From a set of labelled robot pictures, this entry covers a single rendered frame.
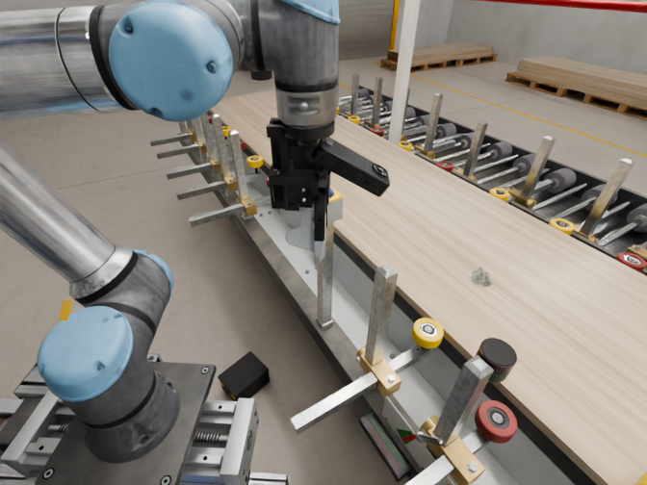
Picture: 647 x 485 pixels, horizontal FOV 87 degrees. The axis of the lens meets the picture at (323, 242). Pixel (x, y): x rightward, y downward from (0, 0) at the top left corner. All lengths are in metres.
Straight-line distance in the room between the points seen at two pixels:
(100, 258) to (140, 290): 0.08
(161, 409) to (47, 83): 0.52
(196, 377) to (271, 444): 1.08
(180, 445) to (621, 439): 0.88
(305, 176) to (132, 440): 0.50
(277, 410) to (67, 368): 1.38
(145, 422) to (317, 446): 1.19
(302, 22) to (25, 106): 0.25
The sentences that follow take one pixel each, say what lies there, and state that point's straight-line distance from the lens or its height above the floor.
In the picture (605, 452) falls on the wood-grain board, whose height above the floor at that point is 0.90.
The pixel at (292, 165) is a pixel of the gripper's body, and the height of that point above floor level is 1.46.
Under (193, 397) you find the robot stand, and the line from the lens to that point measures 0.75.
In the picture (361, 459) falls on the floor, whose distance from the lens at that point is 1.78.
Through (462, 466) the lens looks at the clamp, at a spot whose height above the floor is 0.87.
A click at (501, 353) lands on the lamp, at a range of 0.70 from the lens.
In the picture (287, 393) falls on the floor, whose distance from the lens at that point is 1.90.
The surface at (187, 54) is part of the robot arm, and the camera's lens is 0.28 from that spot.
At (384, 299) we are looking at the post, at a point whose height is 1.09.
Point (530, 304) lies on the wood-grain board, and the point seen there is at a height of 0.90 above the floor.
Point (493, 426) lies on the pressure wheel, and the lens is 0.90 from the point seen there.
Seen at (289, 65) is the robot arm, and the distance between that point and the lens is 0.42.
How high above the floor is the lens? 1.67
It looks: 38 degrees down
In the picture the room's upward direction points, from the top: straight up
